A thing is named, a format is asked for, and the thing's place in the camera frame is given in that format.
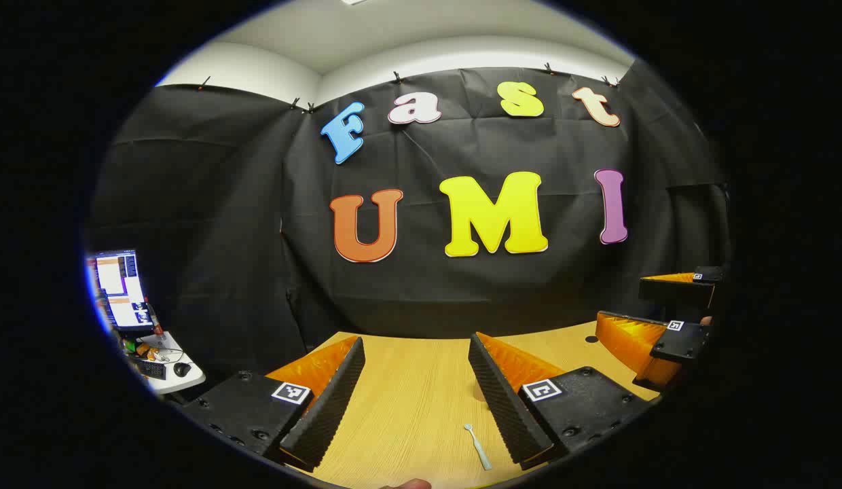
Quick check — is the black backdrop cloth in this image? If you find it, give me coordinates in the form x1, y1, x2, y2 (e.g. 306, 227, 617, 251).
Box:
88, 60, 734, 381

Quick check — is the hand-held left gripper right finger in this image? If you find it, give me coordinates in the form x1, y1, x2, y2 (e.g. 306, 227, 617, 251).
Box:
468, 332, 656, 471

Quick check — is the white side table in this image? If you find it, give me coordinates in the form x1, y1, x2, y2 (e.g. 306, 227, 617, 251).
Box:
122, 331, 206, 396

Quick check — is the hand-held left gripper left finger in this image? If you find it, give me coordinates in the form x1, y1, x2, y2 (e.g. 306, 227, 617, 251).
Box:
180, 335, 366, 473

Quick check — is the light blue toothbrush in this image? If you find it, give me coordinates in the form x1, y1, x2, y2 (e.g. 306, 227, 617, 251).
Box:
464, 424, 494, 471

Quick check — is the wooden desktop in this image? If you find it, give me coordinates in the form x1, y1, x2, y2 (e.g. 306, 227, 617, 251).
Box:
265, 319, 663, 489

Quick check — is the computer monitor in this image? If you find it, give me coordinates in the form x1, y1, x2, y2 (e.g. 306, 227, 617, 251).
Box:
87, 249, 153, 333

